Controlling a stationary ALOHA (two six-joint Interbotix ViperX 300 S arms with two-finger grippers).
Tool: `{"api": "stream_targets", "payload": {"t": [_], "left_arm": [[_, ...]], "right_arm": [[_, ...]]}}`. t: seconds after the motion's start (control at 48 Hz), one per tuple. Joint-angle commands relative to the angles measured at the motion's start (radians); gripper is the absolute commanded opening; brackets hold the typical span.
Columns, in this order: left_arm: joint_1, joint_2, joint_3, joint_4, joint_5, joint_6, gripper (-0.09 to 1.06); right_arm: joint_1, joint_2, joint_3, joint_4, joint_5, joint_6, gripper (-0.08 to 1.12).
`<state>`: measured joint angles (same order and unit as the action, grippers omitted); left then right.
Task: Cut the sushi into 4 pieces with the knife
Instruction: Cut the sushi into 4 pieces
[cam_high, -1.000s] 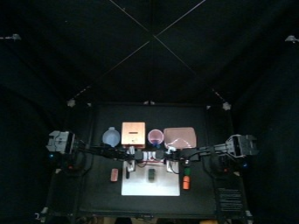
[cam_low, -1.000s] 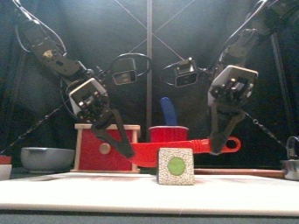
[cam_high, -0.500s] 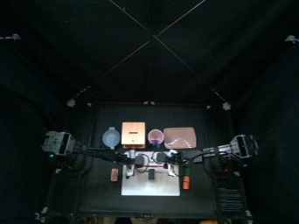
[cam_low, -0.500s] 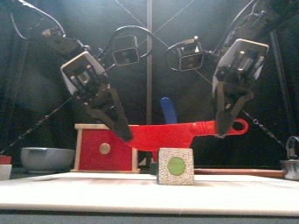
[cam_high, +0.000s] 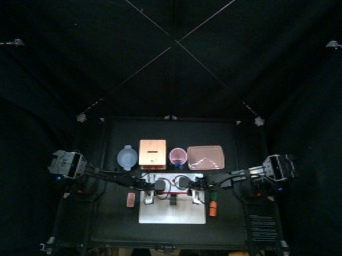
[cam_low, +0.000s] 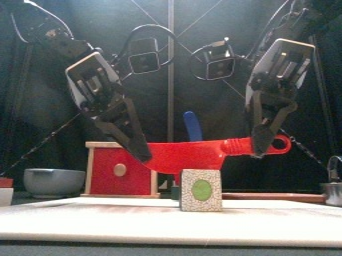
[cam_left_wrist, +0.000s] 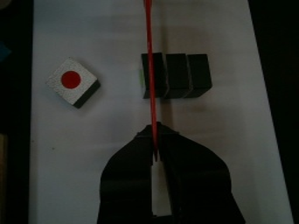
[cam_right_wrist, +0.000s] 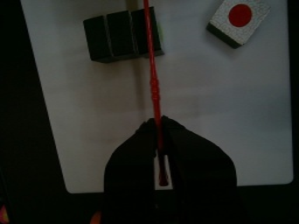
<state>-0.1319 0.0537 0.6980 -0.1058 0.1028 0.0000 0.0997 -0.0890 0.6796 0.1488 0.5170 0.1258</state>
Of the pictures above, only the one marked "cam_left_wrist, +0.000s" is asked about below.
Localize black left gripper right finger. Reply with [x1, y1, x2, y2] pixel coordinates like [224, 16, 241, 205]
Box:
[156, 121, 247, 224]

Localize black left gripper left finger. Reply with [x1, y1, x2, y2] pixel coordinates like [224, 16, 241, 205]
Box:
[97, 124, 154, 224]

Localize toy sushi piece green centre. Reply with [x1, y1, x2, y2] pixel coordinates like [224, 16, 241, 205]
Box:
[138, 52, 169, 100]

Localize red plastic toy knife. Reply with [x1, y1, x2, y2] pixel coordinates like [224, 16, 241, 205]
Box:
[142, 0, 161, 163]

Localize toy sushi piece red centre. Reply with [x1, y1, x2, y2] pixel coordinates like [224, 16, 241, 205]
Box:
[44, 56, 101, 109]

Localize black toy sushi roll piece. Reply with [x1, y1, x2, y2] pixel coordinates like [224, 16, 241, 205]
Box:
[164, 52, 192, 100]
[184, 53, 213, 99]

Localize white cutting board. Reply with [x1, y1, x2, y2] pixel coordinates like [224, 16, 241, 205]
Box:
[26, 0, 295, 224]

